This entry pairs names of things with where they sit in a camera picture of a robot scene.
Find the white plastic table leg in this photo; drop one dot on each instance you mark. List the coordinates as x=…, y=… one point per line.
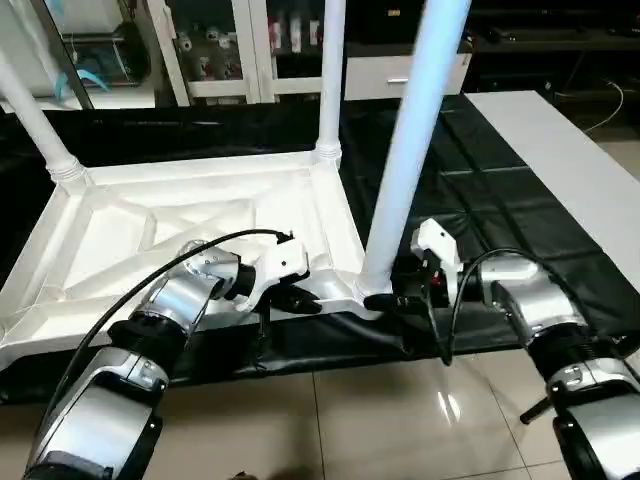
x=40, y=120
x=331, y=75
x=415, y=120

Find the white plastic table top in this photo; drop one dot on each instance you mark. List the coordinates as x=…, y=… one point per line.
x=130, y=220

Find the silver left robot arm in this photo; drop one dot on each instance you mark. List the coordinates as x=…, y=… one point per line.
x=150, y=330

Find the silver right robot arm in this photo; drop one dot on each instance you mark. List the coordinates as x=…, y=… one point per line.
x=540, y=320

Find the black work mat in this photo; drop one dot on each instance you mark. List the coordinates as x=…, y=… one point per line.
x=480, y=190

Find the black metal stand leg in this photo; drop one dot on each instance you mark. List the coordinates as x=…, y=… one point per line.
x=540, y=410

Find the white drawer unit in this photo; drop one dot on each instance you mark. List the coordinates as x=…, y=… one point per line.
x=400, y=76

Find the white glass door cabinet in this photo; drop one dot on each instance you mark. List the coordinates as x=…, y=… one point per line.
x=240, y=45

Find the white drawer cabinet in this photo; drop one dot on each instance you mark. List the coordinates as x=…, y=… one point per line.
x=560, y=30

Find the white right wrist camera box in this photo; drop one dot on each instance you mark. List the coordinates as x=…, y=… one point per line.
x=438, y=248

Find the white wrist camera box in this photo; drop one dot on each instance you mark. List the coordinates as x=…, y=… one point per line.
x=278, y=262
x=438, y=248

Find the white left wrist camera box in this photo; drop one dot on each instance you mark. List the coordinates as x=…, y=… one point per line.
x=278, y=262

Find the blue frame trolley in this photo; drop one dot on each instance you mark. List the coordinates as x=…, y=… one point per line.
x=100, y=60

